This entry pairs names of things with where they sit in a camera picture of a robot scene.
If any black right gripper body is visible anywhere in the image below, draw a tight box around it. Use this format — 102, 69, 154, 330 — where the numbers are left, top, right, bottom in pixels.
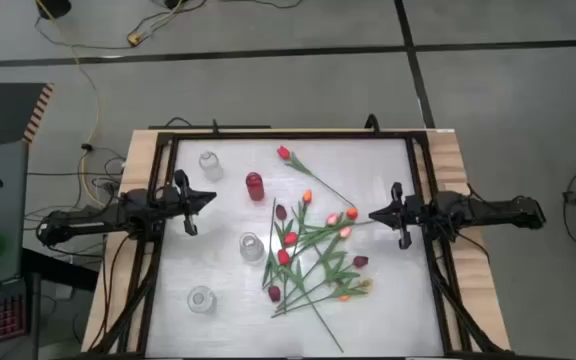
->
391, 182, 437, 250

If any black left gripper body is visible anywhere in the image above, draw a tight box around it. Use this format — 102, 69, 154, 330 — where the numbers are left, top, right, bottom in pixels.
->
160, 168, 199, 237

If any red ribbed glass vase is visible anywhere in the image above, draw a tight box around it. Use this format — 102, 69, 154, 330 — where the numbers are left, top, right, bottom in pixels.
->
245, 171, 266, 203

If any clear embossed glass vase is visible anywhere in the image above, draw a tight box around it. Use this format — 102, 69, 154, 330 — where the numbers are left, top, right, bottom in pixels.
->
238, 231, 266, 265

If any thin black bar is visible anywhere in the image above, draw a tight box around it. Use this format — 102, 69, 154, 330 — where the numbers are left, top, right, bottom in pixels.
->
147, 124, 272, 131

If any black desk beam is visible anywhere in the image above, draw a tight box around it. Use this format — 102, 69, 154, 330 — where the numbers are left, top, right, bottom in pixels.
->
20, 247, 100, 294

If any large black foam mat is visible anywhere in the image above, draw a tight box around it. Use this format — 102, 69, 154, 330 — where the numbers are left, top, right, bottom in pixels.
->
0, 82, 55, 153

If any black metal table frame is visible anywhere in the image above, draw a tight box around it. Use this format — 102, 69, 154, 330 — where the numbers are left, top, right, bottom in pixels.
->
82, 128, 512, 360

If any long yellow cable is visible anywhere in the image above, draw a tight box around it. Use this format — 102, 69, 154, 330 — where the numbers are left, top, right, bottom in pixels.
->
35, 0, 103, 206

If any yellow plug with cable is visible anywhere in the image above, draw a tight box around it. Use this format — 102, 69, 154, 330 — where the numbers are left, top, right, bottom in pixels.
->
126, 0, 189, 47

